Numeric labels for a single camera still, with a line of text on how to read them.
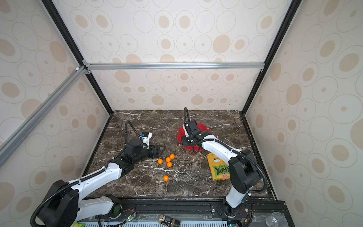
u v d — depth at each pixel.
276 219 0.71
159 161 0.90
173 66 0.89
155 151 0.74
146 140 0.75
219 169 0.87
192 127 0.69
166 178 0.83
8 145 0.51
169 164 0.89
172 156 0.92
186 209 0.76
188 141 0.70
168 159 0.91
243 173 0.45
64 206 0.40
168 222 0.68
